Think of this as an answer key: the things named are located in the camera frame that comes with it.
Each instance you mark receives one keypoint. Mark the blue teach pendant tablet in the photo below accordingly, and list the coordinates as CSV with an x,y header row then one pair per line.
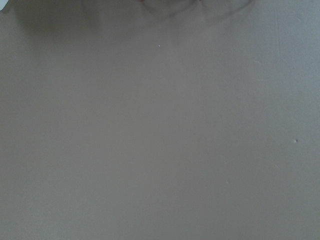
x,y
3,3

